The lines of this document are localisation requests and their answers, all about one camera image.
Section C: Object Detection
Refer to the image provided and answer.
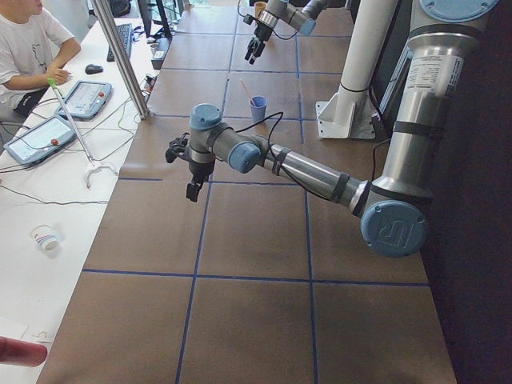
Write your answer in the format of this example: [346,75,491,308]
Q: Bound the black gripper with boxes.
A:
[245,22,274,65]
[186,161,214,202]

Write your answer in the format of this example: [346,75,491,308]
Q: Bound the bamboo cup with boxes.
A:
[254,1,266,18]

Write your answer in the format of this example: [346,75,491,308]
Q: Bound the pink chopstick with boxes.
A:
[240,79,253,102]

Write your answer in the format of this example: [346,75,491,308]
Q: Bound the blue ribbed cup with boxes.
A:
[250,96,267,123]

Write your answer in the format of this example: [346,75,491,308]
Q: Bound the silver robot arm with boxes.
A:
[166,1,505,258]
[182,1,340,202]

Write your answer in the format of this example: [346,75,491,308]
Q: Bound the paper cup on side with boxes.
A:
[30,225,59,251]

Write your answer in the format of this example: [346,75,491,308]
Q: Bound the person's right hand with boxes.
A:
[46,68,71,85]

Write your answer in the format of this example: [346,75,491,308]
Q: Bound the white reacher grabber tool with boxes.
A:
[47,78,118,189]

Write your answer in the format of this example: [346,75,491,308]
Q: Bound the black monitor stand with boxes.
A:
[138,0,177,40]

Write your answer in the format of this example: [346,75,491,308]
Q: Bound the black keyboard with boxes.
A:
[106,23,133,62]

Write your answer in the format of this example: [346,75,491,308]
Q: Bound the far teach pendant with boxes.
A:
[63,81,112,121]

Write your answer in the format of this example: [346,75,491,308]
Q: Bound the teach pendant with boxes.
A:
[3,115,76,165]
[63,81,112,121]

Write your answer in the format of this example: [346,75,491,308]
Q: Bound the near teach pendant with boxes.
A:
[3,115,76,165]

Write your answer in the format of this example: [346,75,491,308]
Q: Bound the black computer mouse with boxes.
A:
[85,64,103,75]

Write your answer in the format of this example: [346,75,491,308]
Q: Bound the seated person white shirt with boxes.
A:
[1,1,81,118]

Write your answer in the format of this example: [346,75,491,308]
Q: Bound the pink finger at lens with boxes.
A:
[0,336,48,367]

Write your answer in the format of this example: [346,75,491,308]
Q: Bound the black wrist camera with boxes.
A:
[165,132,190,164]

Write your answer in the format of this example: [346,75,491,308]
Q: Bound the black braided left cable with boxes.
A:
[234,111,286,153]

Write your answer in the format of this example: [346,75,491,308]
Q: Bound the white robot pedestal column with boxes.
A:
[315,0,398,139]

